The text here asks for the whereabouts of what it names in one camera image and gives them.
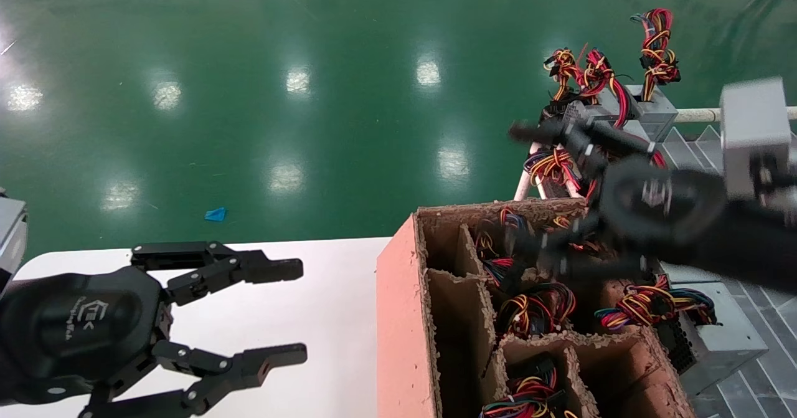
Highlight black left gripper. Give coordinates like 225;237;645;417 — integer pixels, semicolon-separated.
0;241;308;418

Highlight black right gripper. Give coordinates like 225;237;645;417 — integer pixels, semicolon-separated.
509;119;730;282

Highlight short white rack pipe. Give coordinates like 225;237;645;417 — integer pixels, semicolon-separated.
513;144;544;202
537;174;578;199

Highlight long white rack pipe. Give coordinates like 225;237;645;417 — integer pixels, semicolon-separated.
676;107;797;123

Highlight divided corrugated cardboard box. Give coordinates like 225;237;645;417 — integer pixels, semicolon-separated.
376;197;699;418

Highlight grey diamond patterned rack sheet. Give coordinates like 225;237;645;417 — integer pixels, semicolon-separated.
661;125;797;418

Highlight colourful wire bundle, black connector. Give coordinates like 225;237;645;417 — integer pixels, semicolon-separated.
475;208;531;289

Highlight grey power supply, red wires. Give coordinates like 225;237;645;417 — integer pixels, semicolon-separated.
578;45;651;151

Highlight grey power supply, yellow-red wires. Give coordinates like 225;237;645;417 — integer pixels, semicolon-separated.
543;47;623;126

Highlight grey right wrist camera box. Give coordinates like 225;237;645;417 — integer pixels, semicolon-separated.
719;76;793;202

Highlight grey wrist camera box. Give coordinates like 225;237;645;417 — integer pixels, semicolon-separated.
0;188;29;282
719;76;793;202

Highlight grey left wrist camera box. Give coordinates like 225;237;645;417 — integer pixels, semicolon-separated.
0;188;29;282

